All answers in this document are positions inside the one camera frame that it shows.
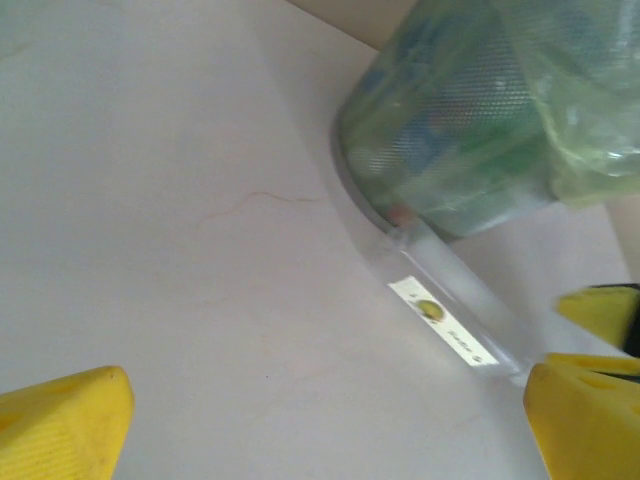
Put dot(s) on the grey mesh waste bin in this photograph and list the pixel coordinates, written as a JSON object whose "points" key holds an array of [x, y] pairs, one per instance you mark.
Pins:
{"points": [[450, 125]]}

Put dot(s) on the green plastic bin liner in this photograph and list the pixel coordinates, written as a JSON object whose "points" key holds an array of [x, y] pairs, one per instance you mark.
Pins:
{"points": [[590, 125]]}

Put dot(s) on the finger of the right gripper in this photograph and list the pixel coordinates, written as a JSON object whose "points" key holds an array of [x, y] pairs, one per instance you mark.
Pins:
{"points": [[595, 315]]}

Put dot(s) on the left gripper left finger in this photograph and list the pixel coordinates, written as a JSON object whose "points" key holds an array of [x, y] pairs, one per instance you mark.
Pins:
{"points": [[60, 430]]}

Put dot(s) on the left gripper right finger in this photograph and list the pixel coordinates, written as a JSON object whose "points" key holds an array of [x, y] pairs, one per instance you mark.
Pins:
{"points": [[585, 425]]}

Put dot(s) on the long clear plastic tube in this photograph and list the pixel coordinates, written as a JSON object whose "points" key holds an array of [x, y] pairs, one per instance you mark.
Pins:
{"points": [[450, 270]]}

